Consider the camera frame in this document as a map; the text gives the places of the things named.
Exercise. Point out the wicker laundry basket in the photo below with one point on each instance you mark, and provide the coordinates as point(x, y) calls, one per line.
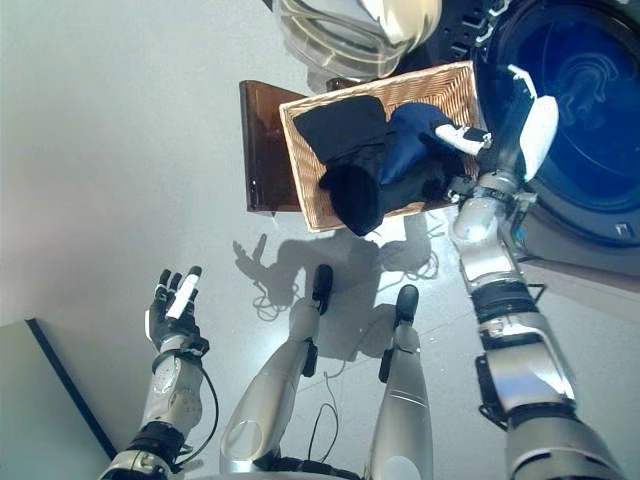
point(310, 200)

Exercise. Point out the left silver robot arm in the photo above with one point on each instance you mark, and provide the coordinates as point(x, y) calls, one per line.
point(172, 395)

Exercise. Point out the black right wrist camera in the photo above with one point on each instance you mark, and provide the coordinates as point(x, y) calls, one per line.
point(457, 192)

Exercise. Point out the blue garment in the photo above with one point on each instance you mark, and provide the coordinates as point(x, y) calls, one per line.
point(405, 140)

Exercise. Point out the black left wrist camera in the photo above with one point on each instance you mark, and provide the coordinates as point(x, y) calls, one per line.
point(199, 346)

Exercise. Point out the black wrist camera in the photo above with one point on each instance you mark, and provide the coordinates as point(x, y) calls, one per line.
point(199, 346)
point(457, 192)

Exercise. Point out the left silver robot leg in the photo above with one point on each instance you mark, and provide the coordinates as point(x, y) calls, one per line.
point(265, 400)

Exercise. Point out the round glass washer door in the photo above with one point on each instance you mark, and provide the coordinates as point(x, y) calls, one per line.
point(350, 30)

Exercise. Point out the right silver robot leg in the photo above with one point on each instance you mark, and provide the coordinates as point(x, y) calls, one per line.
point(405, 400)

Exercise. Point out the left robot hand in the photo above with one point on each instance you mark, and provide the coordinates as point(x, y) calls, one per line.
point(170, 327)

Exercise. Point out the dark grey washing machine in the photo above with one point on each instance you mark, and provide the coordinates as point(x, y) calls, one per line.
point(590, 220)

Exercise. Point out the black garment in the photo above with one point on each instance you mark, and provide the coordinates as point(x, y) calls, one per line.
point(360, 200)
point(340, 130)

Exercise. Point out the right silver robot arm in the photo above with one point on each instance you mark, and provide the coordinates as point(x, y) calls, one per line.
point(525, 360)

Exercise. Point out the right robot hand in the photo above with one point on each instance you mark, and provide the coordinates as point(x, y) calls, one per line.
point(537, 135)

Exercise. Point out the silver robot leg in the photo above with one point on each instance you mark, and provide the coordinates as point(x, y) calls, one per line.
point(265, 400)
point(405, 400)

